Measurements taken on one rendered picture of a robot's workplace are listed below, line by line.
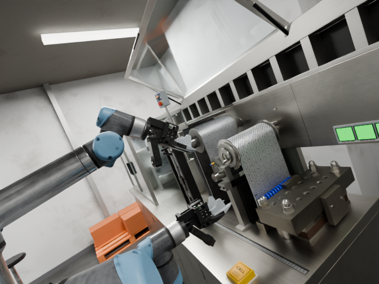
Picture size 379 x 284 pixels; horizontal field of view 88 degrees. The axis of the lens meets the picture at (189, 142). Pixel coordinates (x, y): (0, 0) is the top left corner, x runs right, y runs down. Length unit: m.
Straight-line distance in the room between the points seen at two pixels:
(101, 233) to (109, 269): 3.50
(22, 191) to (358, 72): 0.99
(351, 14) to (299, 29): 0.16
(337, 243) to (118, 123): 0.81
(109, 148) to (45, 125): 3.78
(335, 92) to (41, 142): 4.08
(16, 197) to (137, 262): 0.32
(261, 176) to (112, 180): 3.61
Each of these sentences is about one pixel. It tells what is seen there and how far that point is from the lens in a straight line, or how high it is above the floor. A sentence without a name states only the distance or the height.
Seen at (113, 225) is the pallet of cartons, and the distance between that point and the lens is 3.88.
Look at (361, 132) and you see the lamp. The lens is 0.92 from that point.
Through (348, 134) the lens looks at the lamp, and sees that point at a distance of 0.94.
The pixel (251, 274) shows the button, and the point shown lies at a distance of 0.80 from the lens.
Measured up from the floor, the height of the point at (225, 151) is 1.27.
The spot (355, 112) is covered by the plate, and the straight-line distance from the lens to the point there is 0.91.
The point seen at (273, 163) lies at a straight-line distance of 0.98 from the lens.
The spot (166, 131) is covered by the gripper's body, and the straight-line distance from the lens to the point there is 0.72.
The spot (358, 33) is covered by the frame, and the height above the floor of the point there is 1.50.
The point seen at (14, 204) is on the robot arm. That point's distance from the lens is 0.57.
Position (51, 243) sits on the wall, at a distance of 4.35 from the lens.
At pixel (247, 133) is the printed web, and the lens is 0.92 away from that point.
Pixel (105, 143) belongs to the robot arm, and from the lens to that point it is 0.53.
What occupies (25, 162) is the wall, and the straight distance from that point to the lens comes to 4.23.
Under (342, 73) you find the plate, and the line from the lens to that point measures 0.89.
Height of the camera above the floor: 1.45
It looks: 5 degrees down
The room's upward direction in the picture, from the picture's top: 22 degrees counter-clockwise
